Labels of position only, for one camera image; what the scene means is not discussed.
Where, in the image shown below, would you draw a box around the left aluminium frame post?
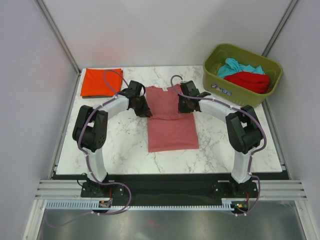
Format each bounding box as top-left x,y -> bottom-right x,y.
34,0 -> 81,75

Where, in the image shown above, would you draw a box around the folded orange t-shirt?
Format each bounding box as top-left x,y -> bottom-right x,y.
79,68 -> 123,97

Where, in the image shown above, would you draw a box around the red t-shirt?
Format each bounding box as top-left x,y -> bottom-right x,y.
224,71 -> 270,94

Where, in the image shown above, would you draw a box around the aluminium frame post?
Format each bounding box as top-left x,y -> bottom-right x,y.
34,0 -> 81,75
261,0 -> 300,58

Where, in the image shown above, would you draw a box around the pink t-shirt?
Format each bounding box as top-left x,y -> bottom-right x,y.
146,84 -> 199,153

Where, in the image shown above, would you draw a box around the white slotted cable duct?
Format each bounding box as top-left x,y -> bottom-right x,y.
45,198 -> 249,211

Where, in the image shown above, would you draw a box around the turquoise t-shirt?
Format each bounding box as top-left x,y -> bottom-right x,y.
217,58 -> 265,79

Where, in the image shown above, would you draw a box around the right aluminium frame post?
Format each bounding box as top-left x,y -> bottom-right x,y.
261,0 -> 300,58

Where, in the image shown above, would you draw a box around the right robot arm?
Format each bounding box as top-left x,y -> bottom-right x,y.
176,80 -> 267,197

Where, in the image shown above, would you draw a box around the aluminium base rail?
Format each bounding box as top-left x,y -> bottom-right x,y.
35,180 -> 307,201

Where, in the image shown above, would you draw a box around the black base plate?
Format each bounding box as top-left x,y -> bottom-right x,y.
52,171 -> 291,207

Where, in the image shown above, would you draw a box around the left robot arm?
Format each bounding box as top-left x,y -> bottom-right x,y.
72,81 -> 152,197

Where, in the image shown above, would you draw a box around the olive green plastic basket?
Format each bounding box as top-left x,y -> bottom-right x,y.
202,43 -> 283,107

